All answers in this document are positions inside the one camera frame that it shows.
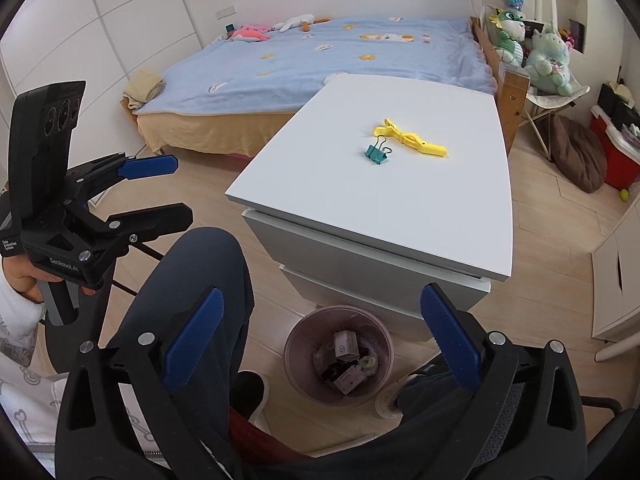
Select mint green bear plush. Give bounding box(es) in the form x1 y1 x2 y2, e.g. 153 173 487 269
524 30 575 96

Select red cooler box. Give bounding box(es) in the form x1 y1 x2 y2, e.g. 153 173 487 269
590 105 639 190

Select white goose plush toy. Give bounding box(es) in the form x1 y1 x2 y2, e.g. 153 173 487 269
271 14 316 32

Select pink plush toy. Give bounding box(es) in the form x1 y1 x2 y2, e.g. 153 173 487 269
229 25 271 42

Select pink hair accessory card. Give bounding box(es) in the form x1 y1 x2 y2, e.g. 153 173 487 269
333 365 366 396

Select white drawer cabinet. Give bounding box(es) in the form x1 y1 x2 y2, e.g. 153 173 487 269
591 197 640 342

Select brown bean bag cushion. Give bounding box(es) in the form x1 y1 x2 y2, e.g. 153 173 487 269
550 115 608 193

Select black plastic handle tool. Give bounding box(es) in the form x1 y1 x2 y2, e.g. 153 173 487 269
320 360 352 384

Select white cotton socks box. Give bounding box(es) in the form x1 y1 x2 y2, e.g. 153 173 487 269
333 330 360 362

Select beige folded blanket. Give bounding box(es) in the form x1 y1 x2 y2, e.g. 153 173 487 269
122 70 164 110

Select bed with blue blanket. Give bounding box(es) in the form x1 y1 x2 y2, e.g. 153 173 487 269
129 18 504 158

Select green dragon plush toy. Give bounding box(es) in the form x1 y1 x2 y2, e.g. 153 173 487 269
489 9 526 67

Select white patterned sleeve forearm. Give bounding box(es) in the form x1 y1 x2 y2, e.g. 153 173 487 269
0 278 65 465

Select person's left hand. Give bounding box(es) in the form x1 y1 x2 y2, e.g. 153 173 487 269
0 253 97 305

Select white bedside table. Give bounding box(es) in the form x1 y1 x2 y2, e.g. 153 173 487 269
227 75 513 341

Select white folding chair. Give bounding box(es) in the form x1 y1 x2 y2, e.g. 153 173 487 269
521 0 590 160

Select yellow plastic hair clip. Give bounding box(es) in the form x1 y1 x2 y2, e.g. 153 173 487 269
373 118 448 158

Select person's dark trouser legs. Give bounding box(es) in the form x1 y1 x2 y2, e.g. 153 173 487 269
111 228 472 479

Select mauve round trash bin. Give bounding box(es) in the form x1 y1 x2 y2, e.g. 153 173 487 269
283 306 395 408

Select teal binder clip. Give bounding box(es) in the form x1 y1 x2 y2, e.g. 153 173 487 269
364 136 393 165

